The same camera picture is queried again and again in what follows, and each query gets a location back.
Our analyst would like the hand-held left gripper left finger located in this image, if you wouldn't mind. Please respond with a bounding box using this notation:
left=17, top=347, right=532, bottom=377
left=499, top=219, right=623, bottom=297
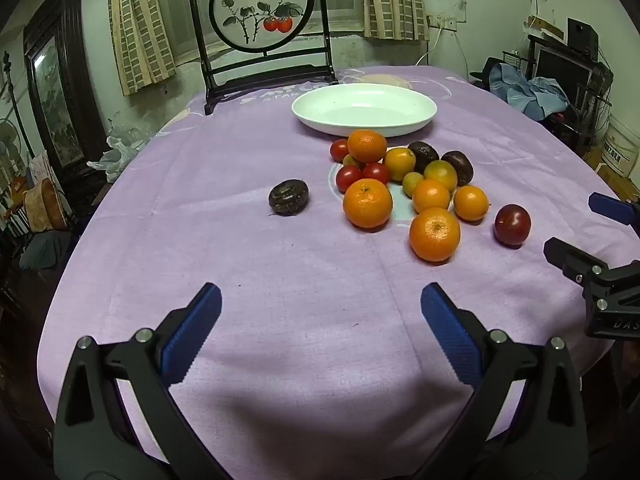
left=52, top=282, right=231, bottom=480

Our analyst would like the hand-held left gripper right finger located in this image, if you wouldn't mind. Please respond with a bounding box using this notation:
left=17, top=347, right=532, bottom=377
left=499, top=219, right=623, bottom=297
left=415, top=282, right=589, bottom=480

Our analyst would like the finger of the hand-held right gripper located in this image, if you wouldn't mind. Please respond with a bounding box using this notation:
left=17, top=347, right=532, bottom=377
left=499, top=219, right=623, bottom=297
left=588, top=193, right=640, bottom=236
left=543, top=237, right=640, bottom=311

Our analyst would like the dark red plum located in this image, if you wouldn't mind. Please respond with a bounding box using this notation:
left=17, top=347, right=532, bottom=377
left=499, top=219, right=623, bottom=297
left=494, top=204, right=532, bottom=246

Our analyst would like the large orange mandarin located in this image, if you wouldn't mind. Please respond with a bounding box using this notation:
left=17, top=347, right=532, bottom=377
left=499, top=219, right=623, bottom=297
left=409, top=207, right=461, bottom=263
left=343, top=178, right=394, bottom=230
left=347, top=129, right=388, bottom=163

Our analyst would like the small orange mandarin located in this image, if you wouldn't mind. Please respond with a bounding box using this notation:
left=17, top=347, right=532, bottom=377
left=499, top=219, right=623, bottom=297
left=412, top=179, right=451, bottom=214
left=453, top=185, right=490, bottom=222

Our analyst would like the dark purple passion fruit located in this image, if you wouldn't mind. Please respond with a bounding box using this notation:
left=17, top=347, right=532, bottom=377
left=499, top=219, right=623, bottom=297
left=268, top=179, right=310, bottom=217
left=407, top=141, right=441, bottom=173
left=441, top=150, right=474, bottom=187

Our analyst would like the yellow-orange mandarin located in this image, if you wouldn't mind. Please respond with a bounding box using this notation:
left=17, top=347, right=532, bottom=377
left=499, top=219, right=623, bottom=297
left=384, top=146, right=417, bottom=182
left=424, top=160, right=459, bottom=193

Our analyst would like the white oval plate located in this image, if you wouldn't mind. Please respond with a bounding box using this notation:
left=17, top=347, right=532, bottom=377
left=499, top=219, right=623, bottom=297
left=292, top=83, right=438, bottom=138

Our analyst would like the white bucket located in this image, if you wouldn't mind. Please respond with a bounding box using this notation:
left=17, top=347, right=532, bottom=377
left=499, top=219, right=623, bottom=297
left=602, top=115, right=640, bottom=178

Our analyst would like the purple printed tablecloth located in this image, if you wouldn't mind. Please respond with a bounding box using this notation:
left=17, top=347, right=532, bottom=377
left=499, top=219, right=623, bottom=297
left=37, top=65, right=640, bottom=466

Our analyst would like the blue cloth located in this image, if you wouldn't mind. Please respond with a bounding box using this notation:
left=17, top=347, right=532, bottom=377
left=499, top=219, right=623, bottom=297
left=489, top=62, right=571, bottom=121

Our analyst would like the black monitor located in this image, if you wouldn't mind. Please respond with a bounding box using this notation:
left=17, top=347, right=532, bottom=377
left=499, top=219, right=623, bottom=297
left=534, top=42, right=608, bottom=111

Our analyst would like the black speaker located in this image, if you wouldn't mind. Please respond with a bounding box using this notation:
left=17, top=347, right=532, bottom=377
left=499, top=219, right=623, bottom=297
left=566, top=17, right=599, bottom=53

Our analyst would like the white plastic bag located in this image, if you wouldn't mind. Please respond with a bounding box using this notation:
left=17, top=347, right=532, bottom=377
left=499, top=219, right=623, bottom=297
left=87, top=122, right=146, bottom=183

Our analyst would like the dark wood framed painting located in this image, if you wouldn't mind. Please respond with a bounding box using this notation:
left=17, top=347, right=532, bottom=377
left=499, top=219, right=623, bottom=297
left=22, top=0, right=108, bottom=181

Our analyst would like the beige checked curtain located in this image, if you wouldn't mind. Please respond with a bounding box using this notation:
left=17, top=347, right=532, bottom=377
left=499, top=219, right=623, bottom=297
left=359, top=0, right=431, bottom=42
left=107, top=0, right=177, bottom=97

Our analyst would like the black framed persimmon painting screen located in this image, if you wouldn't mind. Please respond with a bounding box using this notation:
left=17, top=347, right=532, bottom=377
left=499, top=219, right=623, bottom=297
left=186, top=0, right=341, bottom=116

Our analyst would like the white cable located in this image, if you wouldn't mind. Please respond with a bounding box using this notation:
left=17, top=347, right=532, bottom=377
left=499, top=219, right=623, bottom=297
left=416, top=27, right=443, bottom=67

